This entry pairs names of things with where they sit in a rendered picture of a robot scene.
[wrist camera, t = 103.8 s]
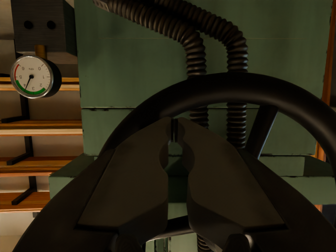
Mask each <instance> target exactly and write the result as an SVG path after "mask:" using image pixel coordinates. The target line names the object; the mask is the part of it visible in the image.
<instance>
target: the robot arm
mask: <svg viewBox="0 0 336 252"><path fill-rule="evenodd" d="M174 140H175V143H178V144H179V145H180V146H181V148H182V165H183V166H184V167H185V168H186V169H187V170H188V172H189V175H188V182H187V198H186V208H187V215H188V222H189V226H190V228H191V229H192V230H193V231H194V232H195V233H196V234H198V235H200V236H202V237H203V238H205V239H207V240H209V241H210V242H212V243H214V245H215V249H216V252H336V228H335V227H334V226H333V225H332V224H331V223H330V221H329V220H328V219H327V218H326V217H325V216H324V215H323V214H322V213H321V212H320V211H319V210H318V209H317V208H316V207H315V206H314V205H313V204H312V203H311V202H310V201H309V200H308V199H307V198H306V197H305V196H303V195H302V194H301V193H300V192H299V191H298V190H296V189H295V188H294V187H293V186H291V185H290V184H289V183H287V182H286V181H285V180H284V179H282V178H281V177H280V176H278V175H277V174H276V173H275V172H273V171H272V170H271V169H269V168H268V167H267V166H266V165H264V164H263V163H262V162H260V161H259V160H258V159H257V158H255V157H254V156H253V155H251V154H250V153H249V152H248V151H246V150H245V149H237V148H235V147H234V146H233V145H232V144H231V143H229V142H228V141H227V140H225V139H224V138H223V137H221V136H219V135H218V134H216V133H214V132H213V131H211V130H209V129H207V128H205V127H203V126H201V125H199V124H197V123H195V122H193V121H191V120H188V119H186V118H184V117H179V118H175V119H174V118H171V117H168V116H166V117H163V118H162V119H160V120H158V121H156V122H154V123H152V124H150V125H148V126H146V127H145V128H143V129H141V130H139V131H137V132H136V133H134V134H132V135H131V136H130V137H128V138H127V139H126V140H124V141H123V142H122V143H121V144H120V145H118V146H117V147H116V148H115V149H107V150H106V151H105V152H104V153H103V154H102V155H100V156H99V157H98V158H97V159H96V160H95V161H93V162H92V163H91V164H90V165H89V166H88V167H87V168H85V169H84V170H83V171H82V172H81V173H80V174H78V175H77V176H76V177H75V178H74V179H73V180H72V181H70V182H69V183H68V184H67V185H66V186H65V187H63V188H62V189H61V190H60V191H59V192H58V193H57V194H56V195H55V196H54V197H53V198H52V199H51V200H50V201H49V202H48V203H47V204H46V205H45V206H44V208H43V209H42V210H41V211H40V212H39V213H38V215H37V216H36V217H35V218H34V220H33V221H32V222H31V224H30V225H29V226H28V228H27V229H26V230H25V232H24V233H23V235H22V236H21V238H20V239H19V241H18V242H17V244H16V246H15V247H14V249H13V251H12V252H144V251H143V249H142V247H141V245H143V244H144V243H146V242H147V241H149V240H151V239H152V238H154V237H156V236H157V235H159V234H161V233H162V232H163V231H164V230H165V229H166V228H167V225H168V179H169V178H168V174H167V173H166V172H165V171H164V169H165V168H166V166H167V165H168V163H169V144H170V143H171V142H174Z"/></svg>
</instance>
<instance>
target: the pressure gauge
mask: <svg viewBox="0 0 336 252"><path fill-rule="evenodd" d="M34 50H35V55H32V54H26V55H23V56H20V57H19V58H17V59H16V60H15V61H14V62H13V64H12V66H11V68H10V80H11V83H12V85H13V87H14V88H15V90H16V91H17V92H18V93H19V94H21V95H22V96H24V97H27V98H30V99H37V98H48V97H51V96H53V95H55V94H56V93H57V92H58V91H59V89H60V87H61V85H62V75H61V72H60V70H59V68H58V67H57V66H56V65H55V64H54V63H53V62H51V61H50V60H48V57H47V52H46V47H45V45H40V44H36V45H35V46H34ZM30 75H33V76H34V78H31V79H30V81H29V76H30ZM28 81H29V83H28ZM27 83H28V86H27ZM26 86H27V88H26ZM25 89H26V90H25ZM24 91H25V92H24Z"/></svg>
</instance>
